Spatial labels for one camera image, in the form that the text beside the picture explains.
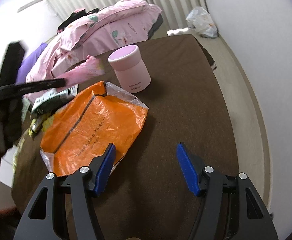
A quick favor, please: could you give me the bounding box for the orange plastic bag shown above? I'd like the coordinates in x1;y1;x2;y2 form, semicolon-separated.
40;81;149;176

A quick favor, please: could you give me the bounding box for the pink spoon-shaped blister pack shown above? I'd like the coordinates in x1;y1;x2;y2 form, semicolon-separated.
57;58;105;87

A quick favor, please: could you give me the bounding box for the yellow snack wrapper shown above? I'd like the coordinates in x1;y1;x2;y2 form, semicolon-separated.
28;112;54;137

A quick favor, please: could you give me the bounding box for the green white snack packet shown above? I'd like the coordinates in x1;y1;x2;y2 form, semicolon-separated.
31;85;78;117

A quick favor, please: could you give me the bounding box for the purple pillow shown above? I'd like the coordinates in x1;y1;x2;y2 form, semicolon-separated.
16;43;48;84

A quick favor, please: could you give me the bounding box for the pink caterpillar toy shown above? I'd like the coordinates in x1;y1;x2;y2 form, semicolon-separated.
86;55;96;63

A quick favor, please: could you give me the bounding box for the pink cylindrical jar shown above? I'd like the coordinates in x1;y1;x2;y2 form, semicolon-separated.
108;44;151;94

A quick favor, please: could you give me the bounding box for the black pink garment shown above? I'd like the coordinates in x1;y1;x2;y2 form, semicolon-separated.
57;8;99;33

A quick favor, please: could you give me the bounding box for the pink floral quilt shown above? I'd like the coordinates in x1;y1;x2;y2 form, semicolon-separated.
25;0;163;82

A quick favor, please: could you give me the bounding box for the white plastic bag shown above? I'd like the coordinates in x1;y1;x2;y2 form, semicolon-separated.
186;7;218;38

